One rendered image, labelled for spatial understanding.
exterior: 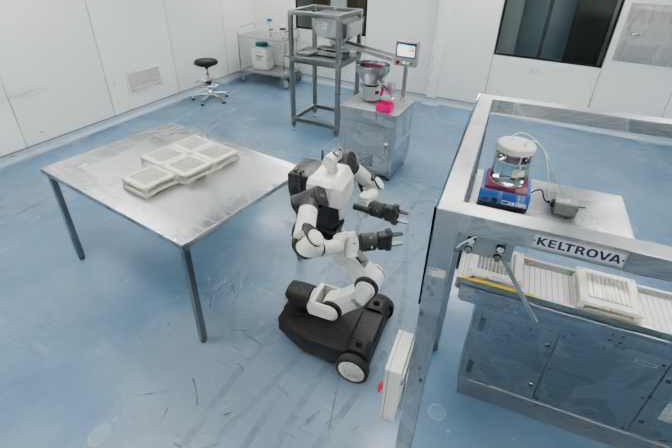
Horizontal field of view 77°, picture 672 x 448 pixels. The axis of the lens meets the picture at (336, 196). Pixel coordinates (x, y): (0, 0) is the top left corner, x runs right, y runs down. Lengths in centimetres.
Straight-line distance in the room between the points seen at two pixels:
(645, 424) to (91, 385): 295
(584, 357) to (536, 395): 39
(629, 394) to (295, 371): 174
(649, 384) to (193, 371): 239
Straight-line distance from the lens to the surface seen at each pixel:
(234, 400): 273
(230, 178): 300
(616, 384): 258
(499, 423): 278
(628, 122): 207
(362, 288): 243
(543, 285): 229
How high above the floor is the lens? 225
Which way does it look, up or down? 32 degrees down
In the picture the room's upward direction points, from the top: 1 degrees clockwise
